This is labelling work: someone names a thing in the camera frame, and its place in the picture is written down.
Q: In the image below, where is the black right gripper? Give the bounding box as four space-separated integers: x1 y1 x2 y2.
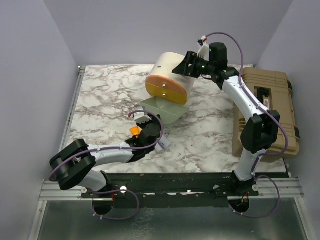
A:
171 51 214 80

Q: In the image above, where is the orange sunscreen tube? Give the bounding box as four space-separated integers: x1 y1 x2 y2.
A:
130 126 141 138

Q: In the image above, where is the white blue tube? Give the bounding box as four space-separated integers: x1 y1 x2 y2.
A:
159 138 172 150

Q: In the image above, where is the cream round drawer organizer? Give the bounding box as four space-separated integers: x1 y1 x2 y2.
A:
148 52 196 101

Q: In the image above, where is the yellow drawer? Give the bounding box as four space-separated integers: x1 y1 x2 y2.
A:
145 83 188 105

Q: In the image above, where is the grey bottom drawer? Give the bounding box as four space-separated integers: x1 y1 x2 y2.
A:
140 97 189 125

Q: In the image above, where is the lavender white bottle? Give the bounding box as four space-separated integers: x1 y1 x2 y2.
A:
154 144 163 153

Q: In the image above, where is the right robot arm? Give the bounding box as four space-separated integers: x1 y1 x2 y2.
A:
172 42 280 196

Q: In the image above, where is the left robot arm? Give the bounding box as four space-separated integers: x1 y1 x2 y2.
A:
49 110 164 198

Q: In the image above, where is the tan plastic tool case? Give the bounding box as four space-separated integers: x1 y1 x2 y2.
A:
232 66 301 163

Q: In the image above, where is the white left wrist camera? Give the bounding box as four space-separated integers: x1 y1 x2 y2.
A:
133 111 151 124

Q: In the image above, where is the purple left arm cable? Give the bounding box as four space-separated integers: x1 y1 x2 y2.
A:
49 111 166 221

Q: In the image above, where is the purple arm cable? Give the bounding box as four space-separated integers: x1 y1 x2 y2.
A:
49 111 166 221
204 31 290 218

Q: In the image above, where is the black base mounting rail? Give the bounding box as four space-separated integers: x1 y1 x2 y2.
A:
99 169 263 209

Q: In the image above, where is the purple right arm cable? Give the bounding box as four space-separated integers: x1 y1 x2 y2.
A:
204 31 290 218

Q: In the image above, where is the aluminium frame rail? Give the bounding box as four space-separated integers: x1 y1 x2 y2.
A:
39 178 305 201

